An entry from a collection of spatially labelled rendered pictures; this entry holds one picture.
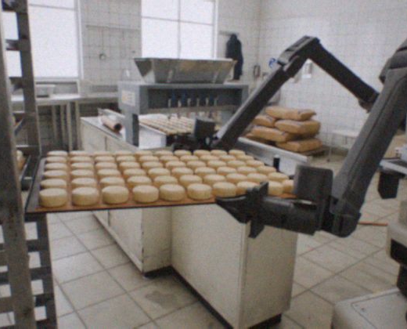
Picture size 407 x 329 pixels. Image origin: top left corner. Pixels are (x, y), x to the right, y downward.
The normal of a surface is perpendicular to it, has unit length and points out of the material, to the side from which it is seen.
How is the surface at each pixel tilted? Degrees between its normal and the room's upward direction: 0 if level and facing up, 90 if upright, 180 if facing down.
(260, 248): 90
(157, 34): 90
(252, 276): 90
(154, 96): 90
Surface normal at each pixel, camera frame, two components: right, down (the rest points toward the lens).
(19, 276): 0.33, 0.26
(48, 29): 0.61, 0.23
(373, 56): -0.79, 0.14
